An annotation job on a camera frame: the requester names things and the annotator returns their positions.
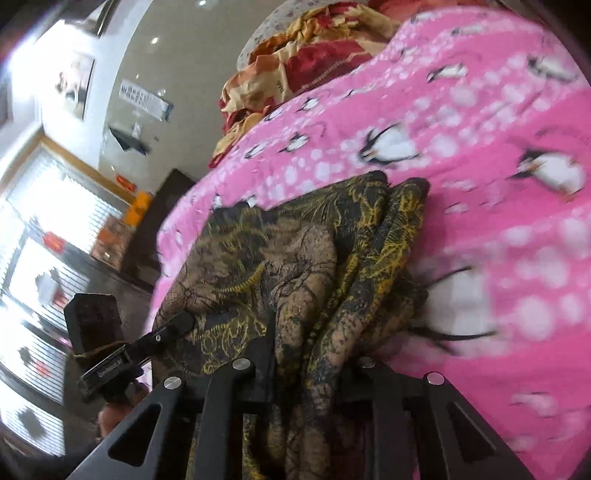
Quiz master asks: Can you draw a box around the brown batik patterned garment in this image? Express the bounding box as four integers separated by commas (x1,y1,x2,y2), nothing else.
153,171,430,479

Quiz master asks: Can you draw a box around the person's left hand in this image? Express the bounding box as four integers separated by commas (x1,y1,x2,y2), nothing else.
97,382,150,439

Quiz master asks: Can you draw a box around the dark wooden cabinet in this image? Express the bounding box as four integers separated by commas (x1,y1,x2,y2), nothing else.
120,169,195,293

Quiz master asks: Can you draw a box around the pink penguin bedspread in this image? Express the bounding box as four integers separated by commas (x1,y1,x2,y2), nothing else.
150,7,590,479

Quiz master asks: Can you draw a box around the red yellow crumpled blanket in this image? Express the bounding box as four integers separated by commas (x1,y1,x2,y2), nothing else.
208,1,402,169

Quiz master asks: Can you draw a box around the dark cloth hanging on wall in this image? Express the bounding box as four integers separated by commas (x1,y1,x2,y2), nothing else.
109,127,150,156

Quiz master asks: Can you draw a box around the wall calendar poster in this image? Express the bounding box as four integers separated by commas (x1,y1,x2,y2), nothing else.
118,80,172,121

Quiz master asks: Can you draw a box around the framed wall picture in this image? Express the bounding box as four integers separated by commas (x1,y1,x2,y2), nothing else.
54,54,95,120

